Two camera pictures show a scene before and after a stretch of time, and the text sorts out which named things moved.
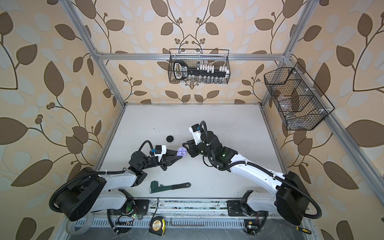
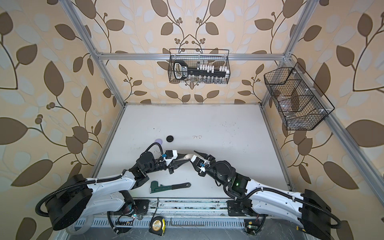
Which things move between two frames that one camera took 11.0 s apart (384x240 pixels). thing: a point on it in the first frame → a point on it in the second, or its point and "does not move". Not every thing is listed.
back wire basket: [199, 66] does not move
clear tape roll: [70, 228] does not move
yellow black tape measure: [157, 225] does not move
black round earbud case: [169, 138] does not move
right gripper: [192, 151] → [211, 157]
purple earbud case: [182, 151] → [159, 140]
